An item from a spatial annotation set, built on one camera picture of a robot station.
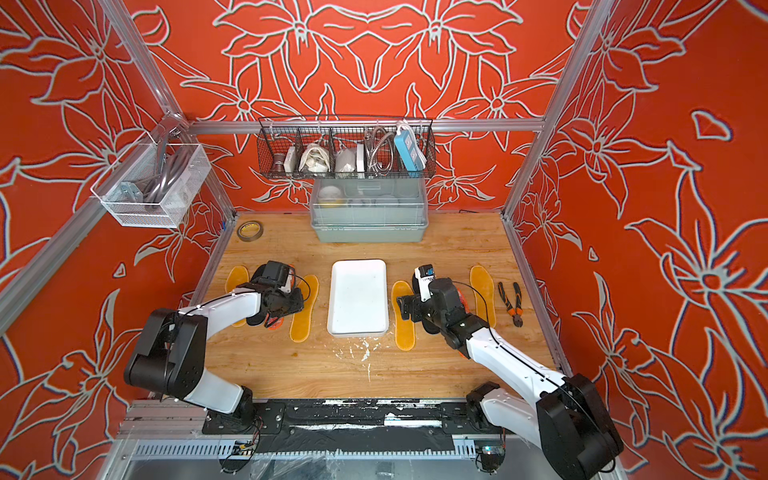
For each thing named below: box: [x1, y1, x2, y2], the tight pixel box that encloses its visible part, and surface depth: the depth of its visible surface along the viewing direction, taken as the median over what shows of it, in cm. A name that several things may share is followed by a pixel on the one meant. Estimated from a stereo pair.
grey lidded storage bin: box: [310, 178, 429, 243], surface depth 102 cm
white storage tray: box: [327, 259, 389, 337], surface depth 96 cm
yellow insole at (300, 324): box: [290, 275, 319, 343], surface depth 90 cm
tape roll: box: [236, 220, 264, 242], surface depth 116 cm
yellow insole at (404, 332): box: [391, 280, 416, 352], surface depth 90 cm
